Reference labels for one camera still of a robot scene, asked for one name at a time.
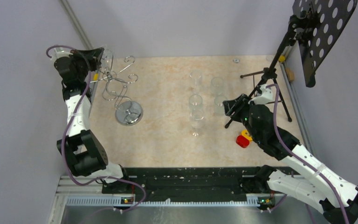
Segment yellow toy ring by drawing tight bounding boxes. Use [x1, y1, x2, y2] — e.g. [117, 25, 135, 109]
[241, 129, 254, 142]

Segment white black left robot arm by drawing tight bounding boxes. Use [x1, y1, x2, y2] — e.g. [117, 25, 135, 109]
[50, 45, 131, 193]

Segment clear plain wine glass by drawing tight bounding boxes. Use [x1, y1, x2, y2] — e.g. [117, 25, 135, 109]
[189, 70, 202, 94]

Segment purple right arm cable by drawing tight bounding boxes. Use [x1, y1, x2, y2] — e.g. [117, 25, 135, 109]
[265, 83, 351, 224]

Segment aluminium corner frame post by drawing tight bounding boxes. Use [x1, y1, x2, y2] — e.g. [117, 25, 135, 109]
[58, 0, 93, 50]

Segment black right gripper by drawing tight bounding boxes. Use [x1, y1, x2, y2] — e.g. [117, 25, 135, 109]
[223, 94, 260, 141]

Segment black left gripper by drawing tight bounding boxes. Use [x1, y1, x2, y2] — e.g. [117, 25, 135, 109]
[69, 47, 104, 82]

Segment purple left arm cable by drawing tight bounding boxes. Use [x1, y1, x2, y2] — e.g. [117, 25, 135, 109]
[45, 45, 147, 214]

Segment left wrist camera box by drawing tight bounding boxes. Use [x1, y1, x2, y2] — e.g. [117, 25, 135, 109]
[50, 48, 73, 62]

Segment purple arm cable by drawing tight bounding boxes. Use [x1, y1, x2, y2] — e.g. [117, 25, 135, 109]
[265, 83, 351, 224]
[45, 45, 147, 214]

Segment white cable duct strip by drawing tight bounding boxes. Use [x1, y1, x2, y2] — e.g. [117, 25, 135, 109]
[66, 196, 260, 207]

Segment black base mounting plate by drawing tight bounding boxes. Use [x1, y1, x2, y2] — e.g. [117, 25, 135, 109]
[102, 167, 271, 203]

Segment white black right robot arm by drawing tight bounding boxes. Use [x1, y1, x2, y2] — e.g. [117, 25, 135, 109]
[222, 94, 358, 224]

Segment black tripod stand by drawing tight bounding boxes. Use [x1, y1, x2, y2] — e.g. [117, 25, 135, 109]
[224, 14, 314, 129]

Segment black perforated stand plate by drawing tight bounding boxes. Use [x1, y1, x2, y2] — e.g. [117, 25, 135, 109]
[292, 0, 358, 88]

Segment chrome wine glass rack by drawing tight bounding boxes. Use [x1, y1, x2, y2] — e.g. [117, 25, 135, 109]
[91, 56, 144, 126]

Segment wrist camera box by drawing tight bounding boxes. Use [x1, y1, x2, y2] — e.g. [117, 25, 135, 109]
[50, 48, 73, 62]
[249, 84, 273, 105]

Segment cut pattern stemmed glass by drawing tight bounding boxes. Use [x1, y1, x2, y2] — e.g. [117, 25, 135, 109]
[214, 95, 227, 115]
[210, 77, 224, 96]

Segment red toy block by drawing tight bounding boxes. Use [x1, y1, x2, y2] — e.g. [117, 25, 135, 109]
[236, 135, 250, 148]

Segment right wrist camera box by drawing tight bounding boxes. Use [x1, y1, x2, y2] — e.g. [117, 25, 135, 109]
[249, 84, 273, 105]

